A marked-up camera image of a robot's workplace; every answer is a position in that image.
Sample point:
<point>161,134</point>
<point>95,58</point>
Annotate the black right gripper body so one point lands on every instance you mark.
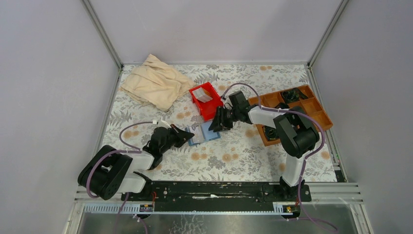
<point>226,117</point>

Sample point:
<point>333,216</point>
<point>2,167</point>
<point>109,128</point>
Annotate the blue card holder wallet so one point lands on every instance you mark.
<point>202,133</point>

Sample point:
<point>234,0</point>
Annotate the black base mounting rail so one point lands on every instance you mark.
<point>207,196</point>

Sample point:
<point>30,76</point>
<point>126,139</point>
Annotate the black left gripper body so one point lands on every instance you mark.
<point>175,139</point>

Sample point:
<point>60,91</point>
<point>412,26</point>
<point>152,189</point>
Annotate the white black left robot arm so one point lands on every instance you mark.
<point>113,171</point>

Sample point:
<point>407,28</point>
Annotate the beige crumpled cloth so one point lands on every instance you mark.
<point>155,82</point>

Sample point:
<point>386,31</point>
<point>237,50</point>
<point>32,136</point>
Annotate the floral patterned table mat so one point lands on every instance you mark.
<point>238,155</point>

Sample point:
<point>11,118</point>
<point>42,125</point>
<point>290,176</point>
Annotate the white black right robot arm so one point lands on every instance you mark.
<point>295,130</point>

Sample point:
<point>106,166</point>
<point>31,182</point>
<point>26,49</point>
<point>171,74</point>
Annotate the wooden compartment tray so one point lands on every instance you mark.
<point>301,96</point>

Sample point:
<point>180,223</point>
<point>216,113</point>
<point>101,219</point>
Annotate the red plastic bin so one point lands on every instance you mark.
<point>207,110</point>

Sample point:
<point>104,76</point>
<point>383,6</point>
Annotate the stack of credit cards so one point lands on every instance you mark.
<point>202,95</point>

